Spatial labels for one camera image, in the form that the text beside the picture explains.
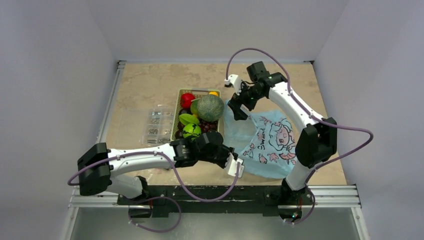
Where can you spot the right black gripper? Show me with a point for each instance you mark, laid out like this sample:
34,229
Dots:
238,102

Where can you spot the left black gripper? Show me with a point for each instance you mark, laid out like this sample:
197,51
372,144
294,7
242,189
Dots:
227,150

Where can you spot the bright green cracked ball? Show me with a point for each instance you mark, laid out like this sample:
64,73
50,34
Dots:
191,130

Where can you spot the light blue plastic bag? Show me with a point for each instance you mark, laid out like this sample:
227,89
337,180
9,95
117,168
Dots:
265,141

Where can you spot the green fake starfruit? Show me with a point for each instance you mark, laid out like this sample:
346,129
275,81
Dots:
186,119

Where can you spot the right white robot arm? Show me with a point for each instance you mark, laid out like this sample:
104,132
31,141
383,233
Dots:
318,135

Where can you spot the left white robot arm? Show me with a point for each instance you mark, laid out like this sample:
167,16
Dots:
102,169

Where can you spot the green netted fake melon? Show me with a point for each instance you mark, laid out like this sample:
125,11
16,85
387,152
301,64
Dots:
210,108

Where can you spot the dark red fake grapes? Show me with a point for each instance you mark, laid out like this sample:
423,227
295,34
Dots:
207,126

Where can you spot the orange fake fruit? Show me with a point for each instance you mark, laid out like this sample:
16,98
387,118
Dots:
214,93

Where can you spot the dark fake plum lower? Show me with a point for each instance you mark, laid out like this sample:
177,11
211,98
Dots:
179,133

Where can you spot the dark fake plum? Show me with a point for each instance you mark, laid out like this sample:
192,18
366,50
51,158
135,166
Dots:
184,111
179,133

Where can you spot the green fake mango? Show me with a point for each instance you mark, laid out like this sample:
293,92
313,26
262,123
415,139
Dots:
194,108

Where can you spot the dark fake plum upper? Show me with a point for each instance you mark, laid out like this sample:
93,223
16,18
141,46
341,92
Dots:
184,111

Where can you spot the red fake apple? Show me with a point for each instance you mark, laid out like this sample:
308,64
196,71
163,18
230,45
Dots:
186,100

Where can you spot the pale green plastic basket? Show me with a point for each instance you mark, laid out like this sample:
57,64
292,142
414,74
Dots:
198,93

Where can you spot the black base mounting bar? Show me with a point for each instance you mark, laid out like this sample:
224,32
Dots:
267,200

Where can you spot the clear plastic screw box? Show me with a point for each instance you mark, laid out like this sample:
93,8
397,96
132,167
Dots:
145,128

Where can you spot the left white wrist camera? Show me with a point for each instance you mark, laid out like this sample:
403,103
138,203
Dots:
234,166

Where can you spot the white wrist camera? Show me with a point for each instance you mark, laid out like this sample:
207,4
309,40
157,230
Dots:
234,166
234,81

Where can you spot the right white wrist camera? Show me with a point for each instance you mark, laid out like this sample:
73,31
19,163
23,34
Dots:
234,81

